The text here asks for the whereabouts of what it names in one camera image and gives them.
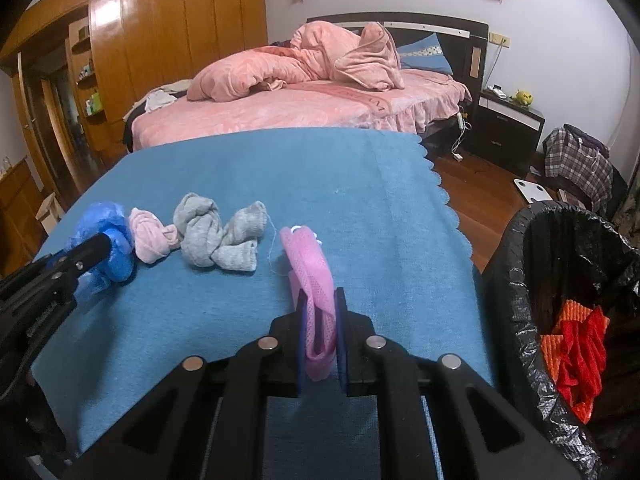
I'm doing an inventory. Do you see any white bathroom scale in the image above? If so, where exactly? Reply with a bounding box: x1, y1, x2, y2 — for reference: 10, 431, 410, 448
515, 177, 557, 204

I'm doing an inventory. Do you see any trash bin with black bag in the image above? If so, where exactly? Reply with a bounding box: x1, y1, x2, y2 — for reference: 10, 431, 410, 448
482, 201, 640, 480

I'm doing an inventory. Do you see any patterned armchair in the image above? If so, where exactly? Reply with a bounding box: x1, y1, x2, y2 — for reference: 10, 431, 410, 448
611, 204, 640, 248

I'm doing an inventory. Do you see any grey sock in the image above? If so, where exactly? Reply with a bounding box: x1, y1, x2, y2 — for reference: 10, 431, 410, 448
219, 201, 269, 274
172, 192, 224, 268

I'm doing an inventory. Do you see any blue tablecloth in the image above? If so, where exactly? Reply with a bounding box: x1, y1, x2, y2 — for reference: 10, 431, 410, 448
32, 127, 501, 480

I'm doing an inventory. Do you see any wooden wardrobe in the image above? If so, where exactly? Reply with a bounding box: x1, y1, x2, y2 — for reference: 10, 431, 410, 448
0, 0, 269, 221

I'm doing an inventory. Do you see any low wooden cabinet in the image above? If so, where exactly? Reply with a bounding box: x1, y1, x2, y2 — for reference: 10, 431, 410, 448
0, 157, 47, 277

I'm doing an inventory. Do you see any blue cloth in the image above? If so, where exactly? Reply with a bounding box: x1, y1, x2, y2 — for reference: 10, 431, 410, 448
65, 201, 137, 297

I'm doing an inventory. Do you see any blue pillow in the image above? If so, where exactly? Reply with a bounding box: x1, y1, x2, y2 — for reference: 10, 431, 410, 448
396, 32, 455, 75

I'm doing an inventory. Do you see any black nightstand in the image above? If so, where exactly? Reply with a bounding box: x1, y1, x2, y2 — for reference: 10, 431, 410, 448
462, 91, 546, 178

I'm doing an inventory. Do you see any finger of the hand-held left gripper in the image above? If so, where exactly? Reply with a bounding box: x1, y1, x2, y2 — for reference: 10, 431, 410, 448
35, 232, 115, 282

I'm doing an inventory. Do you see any cardboard box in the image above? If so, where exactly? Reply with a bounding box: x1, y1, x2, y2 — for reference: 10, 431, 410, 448
35, 191, 66, 234

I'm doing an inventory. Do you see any red cloth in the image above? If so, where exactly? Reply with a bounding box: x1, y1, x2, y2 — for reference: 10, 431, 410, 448
554, 307, 612, 409

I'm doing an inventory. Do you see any white power strip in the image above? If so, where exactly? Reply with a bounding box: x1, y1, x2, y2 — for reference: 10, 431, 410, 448
451, 110, 471, 162

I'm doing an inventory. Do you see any pale pink sock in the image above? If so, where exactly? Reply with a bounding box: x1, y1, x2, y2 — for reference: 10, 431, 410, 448
127, 207, 180, 264

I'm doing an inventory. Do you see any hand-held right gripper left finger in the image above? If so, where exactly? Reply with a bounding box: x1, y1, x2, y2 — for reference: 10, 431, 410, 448
62, 300, 307, 480

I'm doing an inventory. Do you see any orange ribbed cloth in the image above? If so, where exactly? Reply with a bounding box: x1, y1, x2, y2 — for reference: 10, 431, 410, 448
540, 300, 612, 426

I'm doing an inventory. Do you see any plaid bag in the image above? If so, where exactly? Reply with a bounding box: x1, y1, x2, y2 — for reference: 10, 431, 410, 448
542, 124, 629, 214

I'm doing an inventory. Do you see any pink comforter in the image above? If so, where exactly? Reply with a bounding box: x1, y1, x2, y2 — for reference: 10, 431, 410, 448
187, 21, 406, 104

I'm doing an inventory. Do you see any pink mesh cloth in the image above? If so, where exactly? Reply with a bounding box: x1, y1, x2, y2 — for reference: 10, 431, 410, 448
279, 225, 337, 382

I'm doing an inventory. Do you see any dark headboard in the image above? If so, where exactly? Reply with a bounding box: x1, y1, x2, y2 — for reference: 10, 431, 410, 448
306, 12, 489, 93

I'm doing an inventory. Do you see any pile of clothes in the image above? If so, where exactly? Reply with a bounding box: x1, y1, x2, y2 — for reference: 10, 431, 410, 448
130, 80, 194, 122

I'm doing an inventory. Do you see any bed with pink sheet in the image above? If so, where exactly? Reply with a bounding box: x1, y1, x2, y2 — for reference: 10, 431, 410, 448
122, 12, 489, 153

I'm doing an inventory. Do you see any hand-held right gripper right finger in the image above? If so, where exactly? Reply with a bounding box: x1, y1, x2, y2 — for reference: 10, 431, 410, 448
335, 289, 581, 480

